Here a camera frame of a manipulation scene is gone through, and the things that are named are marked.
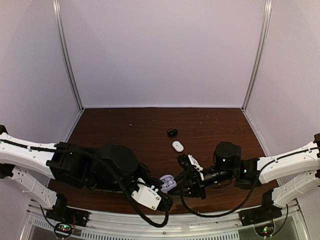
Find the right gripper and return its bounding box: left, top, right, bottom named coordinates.
left=166, top=165, right=236, bottom=201

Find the purple round charging case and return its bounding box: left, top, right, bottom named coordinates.
left=159, top=174, right=177, bottom=194

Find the white charging case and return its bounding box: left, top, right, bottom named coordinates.
left=172, top=140, right=184, bottom=153

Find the black charging case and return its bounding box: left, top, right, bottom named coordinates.
left=167, top=128, right=178, bottom=137

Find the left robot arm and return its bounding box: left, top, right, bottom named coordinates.
left=0, top=125, right=169, bottom=212

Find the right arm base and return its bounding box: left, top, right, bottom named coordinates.
left=238, top=206, right=283, bottom=238

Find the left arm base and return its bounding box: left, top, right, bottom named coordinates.
left=42, top=207, right=89, bottom=240

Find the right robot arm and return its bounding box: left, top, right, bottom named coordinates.
left=161, top=134, right=320, bottom=221

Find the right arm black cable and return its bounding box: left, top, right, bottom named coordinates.
left=179, top=159, right=263, bottom=218

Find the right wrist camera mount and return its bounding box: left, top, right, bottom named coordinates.
left=177, top=154, right=204, bottom=172

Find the front aluminium rail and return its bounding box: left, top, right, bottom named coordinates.
left=24, top=208, right=303, bottom=240

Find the left aluminium frame post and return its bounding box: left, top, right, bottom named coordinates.
left=52, top=0, right=84, bottom=112

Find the aluminium frame post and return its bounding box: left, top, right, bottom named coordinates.
left=52, top=0, right=84, bottom=112
left=241, top=0, right=273, bottom=112

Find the right aluminium frame post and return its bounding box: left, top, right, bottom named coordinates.
left=241, top=0, right=273, bottom=112

